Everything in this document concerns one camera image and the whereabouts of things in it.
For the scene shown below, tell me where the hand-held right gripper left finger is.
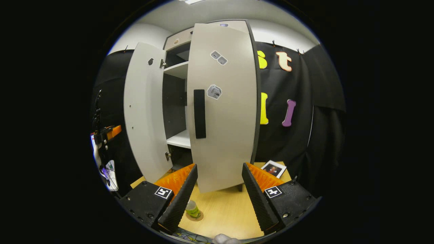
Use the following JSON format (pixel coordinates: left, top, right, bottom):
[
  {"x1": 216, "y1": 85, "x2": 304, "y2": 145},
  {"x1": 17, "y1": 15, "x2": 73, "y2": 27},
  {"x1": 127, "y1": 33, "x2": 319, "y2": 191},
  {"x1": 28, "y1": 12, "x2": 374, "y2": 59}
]
[{"x1": 118, "y1": 164, "x2": 198, "y2": 234}]

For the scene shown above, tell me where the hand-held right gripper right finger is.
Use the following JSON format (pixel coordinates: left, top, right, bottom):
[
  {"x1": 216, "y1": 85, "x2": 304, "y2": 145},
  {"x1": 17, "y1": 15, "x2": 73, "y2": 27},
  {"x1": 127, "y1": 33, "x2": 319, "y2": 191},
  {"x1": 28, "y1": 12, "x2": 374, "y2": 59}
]
[{"x1": 241, "y1": 162, "x2": 322, "y2": 235}]

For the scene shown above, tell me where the green label plastic bottle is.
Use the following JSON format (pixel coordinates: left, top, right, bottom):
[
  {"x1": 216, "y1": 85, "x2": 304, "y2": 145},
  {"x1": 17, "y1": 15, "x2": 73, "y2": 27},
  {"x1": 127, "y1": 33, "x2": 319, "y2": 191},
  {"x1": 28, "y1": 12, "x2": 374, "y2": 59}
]
[{"x1": 185, "y1": 200, "x2": 201, "y2": 218}]

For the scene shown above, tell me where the round brown coaster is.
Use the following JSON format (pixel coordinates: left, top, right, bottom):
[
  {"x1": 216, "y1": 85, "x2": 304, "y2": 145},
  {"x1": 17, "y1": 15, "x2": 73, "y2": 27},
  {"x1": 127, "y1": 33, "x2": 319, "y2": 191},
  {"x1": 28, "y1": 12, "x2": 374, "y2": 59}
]
[{"x1": 186, "y1": 210, "x2": 204, "y2": 222}]

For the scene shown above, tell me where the grey cabinet door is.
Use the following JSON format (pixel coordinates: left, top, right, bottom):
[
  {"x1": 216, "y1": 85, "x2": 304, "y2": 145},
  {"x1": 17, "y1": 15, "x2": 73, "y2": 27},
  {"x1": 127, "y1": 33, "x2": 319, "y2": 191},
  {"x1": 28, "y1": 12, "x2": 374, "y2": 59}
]
[
  {"x1": 124, "y1": 42, "x2": 173, "y2": 183},
  {"x1": 186, "y1": 23, "x2": 258, "y2": 194}
]

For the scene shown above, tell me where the grey cabinet with shelves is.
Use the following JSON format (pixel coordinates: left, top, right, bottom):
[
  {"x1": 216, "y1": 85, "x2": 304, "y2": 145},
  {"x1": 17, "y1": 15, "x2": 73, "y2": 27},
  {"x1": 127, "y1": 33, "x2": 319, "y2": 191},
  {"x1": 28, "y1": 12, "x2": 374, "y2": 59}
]
[{"x1": 163, "y1": 20, "x2": 261, "y2": 192}]

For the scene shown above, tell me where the grey cabinet drawer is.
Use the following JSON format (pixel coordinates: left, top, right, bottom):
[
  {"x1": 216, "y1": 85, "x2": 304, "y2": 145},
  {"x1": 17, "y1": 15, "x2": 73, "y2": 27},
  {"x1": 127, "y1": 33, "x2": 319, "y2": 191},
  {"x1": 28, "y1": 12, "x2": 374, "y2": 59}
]
[{"x1": 164, "y1": 20, "x2": 251, "y2": 51}]

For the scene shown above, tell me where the book with portrait cover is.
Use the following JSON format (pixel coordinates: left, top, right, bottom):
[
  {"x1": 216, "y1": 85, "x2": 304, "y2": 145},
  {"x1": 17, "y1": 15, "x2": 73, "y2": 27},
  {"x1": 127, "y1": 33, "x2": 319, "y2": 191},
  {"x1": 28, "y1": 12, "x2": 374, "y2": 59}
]
[{"x1": 260, "y1": 160, "x2": 287, "y2": 179}]

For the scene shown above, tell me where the black backdrop cloth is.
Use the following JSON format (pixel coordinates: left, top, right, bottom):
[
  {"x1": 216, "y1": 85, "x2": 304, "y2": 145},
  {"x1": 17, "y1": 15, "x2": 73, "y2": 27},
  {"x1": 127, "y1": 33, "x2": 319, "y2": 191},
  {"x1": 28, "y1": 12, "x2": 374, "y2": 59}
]
[{"x1": 91, "y1": 41, "x2": 346, "y2": 199}]

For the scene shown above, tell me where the white object with cables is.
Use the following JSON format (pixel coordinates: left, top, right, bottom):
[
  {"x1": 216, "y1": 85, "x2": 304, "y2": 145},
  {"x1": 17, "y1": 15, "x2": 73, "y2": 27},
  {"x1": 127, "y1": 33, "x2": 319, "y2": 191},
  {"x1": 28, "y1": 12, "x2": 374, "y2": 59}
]
[{"x1": 91, "y1": 134, "x2": 119, "y2": 192}]

